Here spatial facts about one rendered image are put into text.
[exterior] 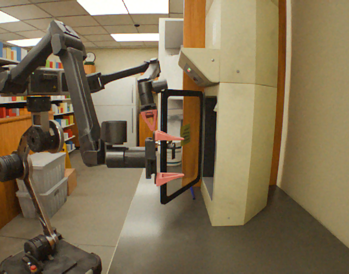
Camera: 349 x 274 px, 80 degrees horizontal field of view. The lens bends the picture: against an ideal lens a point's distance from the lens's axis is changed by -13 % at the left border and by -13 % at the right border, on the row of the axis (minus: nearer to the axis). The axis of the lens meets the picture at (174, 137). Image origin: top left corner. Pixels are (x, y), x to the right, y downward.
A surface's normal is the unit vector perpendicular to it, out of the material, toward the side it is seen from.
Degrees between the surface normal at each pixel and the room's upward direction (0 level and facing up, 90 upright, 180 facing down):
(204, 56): 90
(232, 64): 90
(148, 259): 0
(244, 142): 90
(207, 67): 90
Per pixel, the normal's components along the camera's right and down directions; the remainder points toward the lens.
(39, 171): 0.02, 0.26
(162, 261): 0.01, -0.99
